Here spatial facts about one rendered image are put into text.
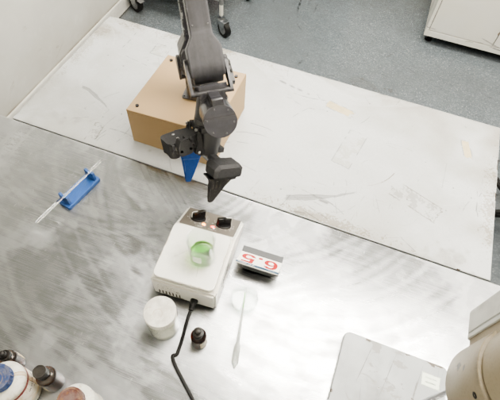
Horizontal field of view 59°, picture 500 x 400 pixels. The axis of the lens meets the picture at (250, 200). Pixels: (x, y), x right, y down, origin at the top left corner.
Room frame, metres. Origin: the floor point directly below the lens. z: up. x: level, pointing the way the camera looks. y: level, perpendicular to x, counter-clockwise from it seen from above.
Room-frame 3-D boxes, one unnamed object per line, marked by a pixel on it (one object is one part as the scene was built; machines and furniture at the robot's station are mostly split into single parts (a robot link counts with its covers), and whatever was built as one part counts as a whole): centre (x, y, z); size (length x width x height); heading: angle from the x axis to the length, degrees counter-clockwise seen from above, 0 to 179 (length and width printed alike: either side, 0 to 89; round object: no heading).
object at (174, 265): (0.37, 0.10, 0.98); 0.12 x 0.12 x 0.01; 79
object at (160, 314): (0.26, 0.14, 0.94); 0.06 x 0.06 x 0.08
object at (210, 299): (0.39, 0.09, 0.94); 0.22 x 0.13 x 0.08; 169
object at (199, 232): (0.37, 0.08, 1.02); 0.06 x 0.05 x 0.08; 15
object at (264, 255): (0.41, -0.03, 0.92); 0.09 x 0.06 x 0.04; 77
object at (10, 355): (0.16, 0.39, 0.94); 0.03 x 0.03 x 0.07
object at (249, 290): (0.32, -0.01, 0.91); 0.06 x 0.06 x 0.02
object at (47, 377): (0.14, 0.31, 0.94); 0.03 x 0.03 x 0.08
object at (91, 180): (0.54, 0.39, 0.92); 0.10 x 0.03 x 0.04; 154
